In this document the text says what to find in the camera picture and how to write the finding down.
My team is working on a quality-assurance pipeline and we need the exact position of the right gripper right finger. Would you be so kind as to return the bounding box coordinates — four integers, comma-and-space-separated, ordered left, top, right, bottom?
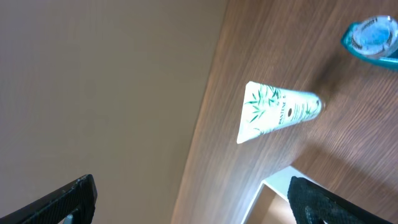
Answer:
287, 176, 391, 224

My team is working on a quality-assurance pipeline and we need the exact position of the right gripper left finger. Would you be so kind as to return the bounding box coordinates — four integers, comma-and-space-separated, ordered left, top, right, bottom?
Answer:
1, 174, 98, 224

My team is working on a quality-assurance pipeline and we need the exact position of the white green-leaf lotion tube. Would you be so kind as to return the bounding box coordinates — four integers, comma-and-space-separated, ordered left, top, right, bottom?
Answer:
236, 82, 325, 144

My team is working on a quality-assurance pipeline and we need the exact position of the teal mouthwash bottle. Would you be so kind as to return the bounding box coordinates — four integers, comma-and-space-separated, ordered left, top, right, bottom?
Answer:
341, 15, 397, 71

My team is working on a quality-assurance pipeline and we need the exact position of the white open cardboard box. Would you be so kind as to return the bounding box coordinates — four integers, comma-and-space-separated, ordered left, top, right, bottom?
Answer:
241, 166, 313, 224

